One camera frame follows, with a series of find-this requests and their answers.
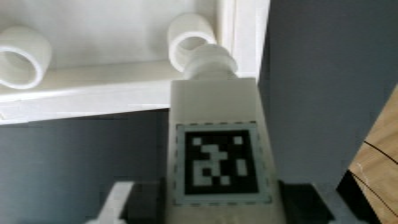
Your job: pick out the white table leg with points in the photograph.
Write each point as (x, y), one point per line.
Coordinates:
(222, 184)

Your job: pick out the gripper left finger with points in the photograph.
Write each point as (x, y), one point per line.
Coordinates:
(134, 204)

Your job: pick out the white square tabletop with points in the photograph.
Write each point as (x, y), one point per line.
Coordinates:
(94, 52)

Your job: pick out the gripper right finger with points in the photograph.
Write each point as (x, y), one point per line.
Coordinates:
(307, 207)

